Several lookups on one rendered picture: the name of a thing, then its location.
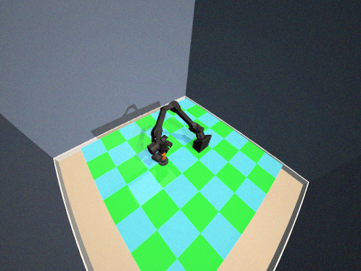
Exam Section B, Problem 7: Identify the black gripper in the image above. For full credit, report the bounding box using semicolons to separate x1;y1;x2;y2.
151;140;173;163

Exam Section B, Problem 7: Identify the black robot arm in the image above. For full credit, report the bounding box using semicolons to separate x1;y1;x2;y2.
146;101;207;155

